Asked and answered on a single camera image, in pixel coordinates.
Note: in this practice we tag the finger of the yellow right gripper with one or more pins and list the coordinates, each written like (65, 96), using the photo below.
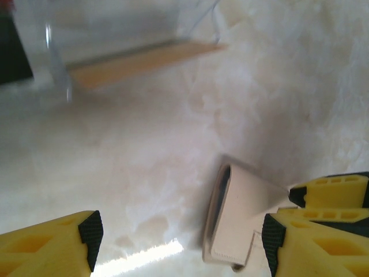
(331, 193)
(331, 215)

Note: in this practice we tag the beige card holder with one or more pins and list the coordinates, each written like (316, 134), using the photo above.
(245, 202)

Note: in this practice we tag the gold plastic card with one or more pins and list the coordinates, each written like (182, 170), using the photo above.
(129, 66)

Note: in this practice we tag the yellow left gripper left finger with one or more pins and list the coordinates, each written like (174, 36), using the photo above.
(43, 251)

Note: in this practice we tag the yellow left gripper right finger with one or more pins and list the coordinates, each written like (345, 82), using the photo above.
(317, 259)

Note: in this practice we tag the clear plastic box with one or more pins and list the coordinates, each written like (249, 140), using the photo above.
(115, 29)

